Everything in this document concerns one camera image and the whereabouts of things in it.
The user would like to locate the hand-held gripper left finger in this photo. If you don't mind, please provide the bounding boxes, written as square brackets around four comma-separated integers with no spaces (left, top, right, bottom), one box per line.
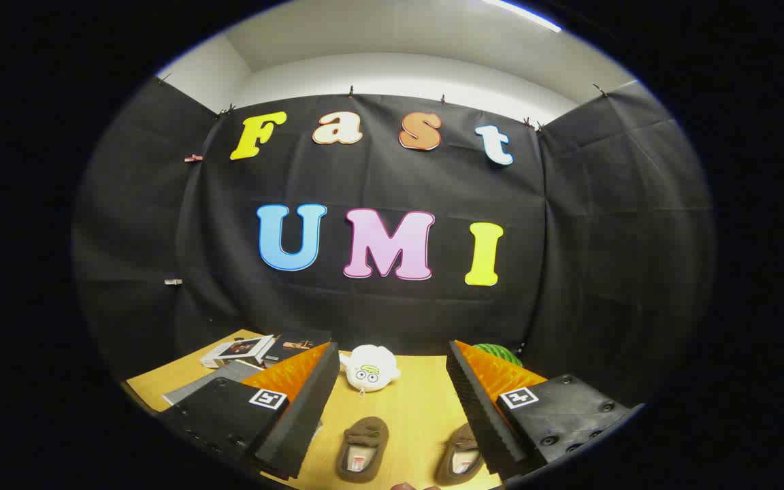
[157,342,340,480]

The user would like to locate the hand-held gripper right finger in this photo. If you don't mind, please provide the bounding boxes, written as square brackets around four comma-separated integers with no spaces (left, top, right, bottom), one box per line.
[446,340,644,483]

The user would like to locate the brown fuzzy shoe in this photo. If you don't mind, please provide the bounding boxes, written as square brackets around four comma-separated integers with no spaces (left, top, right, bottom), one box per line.
[434,422,485,486]
[335,416,390,484]

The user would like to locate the grey fabric storage box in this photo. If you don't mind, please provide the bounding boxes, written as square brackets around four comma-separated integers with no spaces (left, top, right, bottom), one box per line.
[163,361,265,407]

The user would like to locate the watermelon slice plush toy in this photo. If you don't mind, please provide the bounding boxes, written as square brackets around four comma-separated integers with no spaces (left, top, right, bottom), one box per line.
[472,343,523,368]

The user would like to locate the white plush toy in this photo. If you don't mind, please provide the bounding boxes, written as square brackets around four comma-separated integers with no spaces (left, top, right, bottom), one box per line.
[339,344,402,395]

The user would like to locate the black backdrop cloth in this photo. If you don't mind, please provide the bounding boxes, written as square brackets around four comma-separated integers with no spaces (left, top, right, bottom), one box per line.
[72,76,716,409]

